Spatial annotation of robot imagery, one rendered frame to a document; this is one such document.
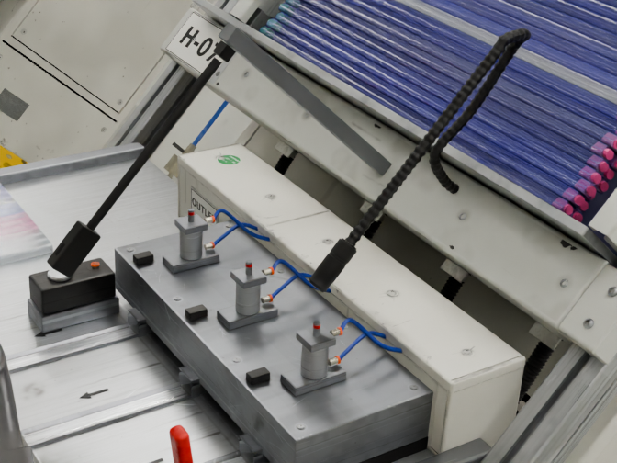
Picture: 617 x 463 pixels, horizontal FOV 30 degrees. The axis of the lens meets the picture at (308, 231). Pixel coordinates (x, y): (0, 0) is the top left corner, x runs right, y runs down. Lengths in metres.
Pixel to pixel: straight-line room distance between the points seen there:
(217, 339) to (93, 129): 1.37
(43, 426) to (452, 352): 0.35
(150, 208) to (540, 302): 0.54
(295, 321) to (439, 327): 0.13
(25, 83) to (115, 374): 1.25
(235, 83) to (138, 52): 0.99
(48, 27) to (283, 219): 1.15
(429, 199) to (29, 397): 0.40
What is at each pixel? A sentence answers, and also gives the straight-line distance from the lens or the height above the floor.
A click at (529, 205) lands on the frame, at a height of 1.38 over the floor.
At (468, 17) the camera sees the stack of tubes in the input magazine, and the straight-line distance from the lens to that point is 1.14.
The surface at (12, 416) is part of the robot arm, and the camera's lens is 0.41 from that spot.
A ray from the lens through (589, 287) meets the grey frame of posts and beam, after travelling 0.96.
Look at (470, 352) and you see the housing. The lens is 0.98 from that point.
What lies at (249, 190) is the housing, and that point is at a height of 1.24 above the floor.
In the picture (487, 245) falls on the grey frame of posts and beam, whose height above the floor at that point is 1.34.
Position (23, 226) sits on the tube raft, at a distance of 1.30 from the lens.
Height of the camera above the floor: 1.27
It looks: 1 degrees down
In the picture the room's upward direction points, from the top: 37 degrees clockwise
